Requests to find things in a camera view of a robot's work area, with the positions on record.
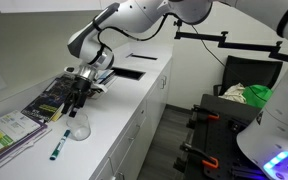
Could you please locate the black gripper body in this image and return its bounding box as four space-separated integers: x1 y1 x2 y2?
69 75 94 108

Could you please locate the teal white marker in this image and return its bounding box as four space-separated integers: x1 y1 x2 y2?
49 129 72 162

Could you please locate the clear glass cup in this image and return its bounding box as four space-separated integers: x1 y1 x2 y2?
65 112 92 142

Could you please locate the yellow notepad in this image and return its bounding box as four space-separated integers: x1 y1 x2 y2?
51 112 65 123

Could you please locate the black glossy magazine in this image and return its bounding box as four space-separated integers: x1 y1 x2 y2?
20 73 85 124

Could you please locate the purple folder with papers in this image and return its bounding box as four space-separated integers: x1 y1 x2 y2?
0 121 53 178

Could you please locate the colourful printed booklet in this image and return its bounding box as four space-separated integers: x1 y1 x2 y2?
0 110 46 164

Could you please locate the white base cabinet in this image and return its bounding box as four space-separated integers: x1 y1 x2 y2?
93 56 174 180

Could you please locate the white upper cabinet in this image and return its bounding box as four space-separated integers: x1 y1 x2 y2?
0 0 122 14

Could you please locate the orange black bar clamp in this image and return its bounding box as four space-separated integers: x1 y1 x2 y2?
173 142 220 174
186 104 221 130

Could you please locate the black breadboard table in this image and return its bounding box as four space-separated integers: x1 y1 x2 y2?
173 93 268 180

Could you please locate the white crumpled cloth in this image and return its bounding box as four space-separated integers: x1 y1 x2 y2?
218 82 247 105

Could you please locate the black office chair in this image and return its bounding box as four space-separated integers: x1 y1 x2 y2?
213 54 284 108

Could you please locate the green bag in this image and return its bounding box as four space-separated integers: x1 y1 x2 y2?
242 83 274 110

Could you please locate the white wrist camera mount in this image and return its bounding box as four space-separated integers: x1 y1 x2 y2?
63 65 109 94

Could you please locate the silver base cabinet handle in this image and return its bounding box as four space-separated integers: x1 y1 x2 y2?
127 123 142 142
159 75 168 90

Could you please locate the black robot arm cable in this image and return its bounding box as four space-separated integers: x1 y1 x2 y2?
96 13 170 43

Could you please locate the black camera cable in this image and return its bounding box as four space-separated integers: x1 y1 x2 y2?
186 18 227 68

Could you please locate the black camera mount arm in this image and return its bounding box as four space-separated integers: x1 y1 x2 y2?
173 19 288 67

